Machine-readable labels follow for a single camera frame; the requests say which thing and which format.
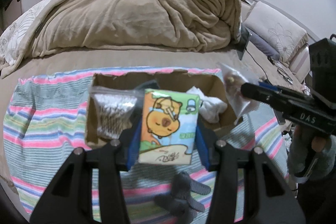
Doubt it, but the clear plastic snack bag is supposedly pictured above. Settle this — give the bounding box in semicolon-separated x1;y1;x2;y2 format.
217;63;260;125

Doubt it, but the cotton swab bag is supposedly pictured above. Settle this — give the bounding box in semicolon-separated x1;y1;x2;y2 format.
90;86;144;140

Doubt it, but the white sock bundle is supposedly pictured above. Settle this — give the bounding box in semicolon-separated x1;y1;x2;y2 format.
187;86;228;124

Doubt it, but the grey sock pair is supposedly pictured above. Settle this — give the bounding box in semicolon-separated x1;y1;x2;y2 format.
154;171;211;223

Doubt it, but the capybara tissue pack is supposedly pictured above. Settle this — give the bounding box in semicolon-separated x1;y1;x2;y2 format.
138;89;200;165

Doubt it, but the gloved right hand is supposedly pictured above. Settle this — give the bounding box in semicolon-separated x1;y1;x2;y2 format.
288;125;335;184

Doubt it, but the beige bed sheet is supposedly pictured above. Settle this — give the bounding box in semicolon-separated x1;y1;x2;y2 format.
0;41;302;188

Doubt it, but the white floral pillow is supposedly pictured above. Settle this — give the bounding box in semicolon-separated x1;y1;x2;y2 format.
244;2;309;65

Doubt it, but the black tablet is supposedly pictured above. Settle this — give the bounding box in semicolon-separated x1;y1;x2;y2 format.
236;24;251;60

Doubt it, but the cardboard box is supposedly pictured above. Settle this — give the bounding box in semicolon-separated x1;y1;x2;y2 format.
85;69;244;150

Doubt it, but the striped colourful towel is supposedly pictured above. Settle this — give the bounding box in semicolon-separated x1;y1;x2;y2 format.
3;69;288;223

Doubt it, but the beige plush blanket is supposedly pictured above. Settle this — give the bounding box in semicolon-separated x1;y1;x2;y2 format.
1;0;242;77

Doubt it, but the white floral quilt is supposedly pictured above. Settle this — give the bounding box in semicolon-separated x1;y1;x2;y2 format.
1;0;52;69

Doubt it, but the black charging cable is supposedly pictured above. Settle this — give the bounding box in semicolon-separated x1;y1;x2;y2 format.
245;48;295;85

